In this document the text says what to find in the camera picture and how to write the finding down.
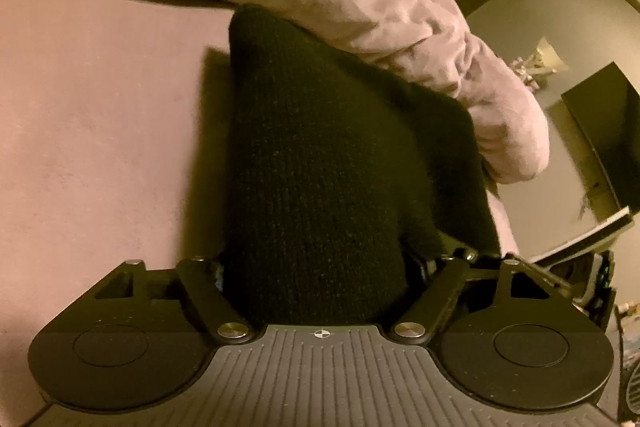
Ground purple bed sheet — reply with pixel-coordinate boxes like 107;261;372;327
0;0;522;413

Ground white television shelf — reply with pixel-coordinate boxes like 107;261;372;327
528;206;635;269

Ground dark flat screen television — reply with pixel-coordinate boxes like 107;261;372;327
560;61;640;224

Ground black knit garment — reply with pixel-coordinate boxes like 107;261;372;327
220;3;503;327

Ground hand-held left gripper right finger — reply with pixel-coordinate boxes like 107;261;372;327
391;248;552;345

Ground pale ornaments on shelf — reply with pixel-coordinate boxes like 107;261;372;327
509;36;572;94

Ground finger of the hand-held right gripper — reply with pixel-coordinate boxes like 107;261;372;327
506;251;577;306

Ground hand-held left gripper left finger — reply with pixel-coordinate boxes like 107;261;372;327
94;256;255;344

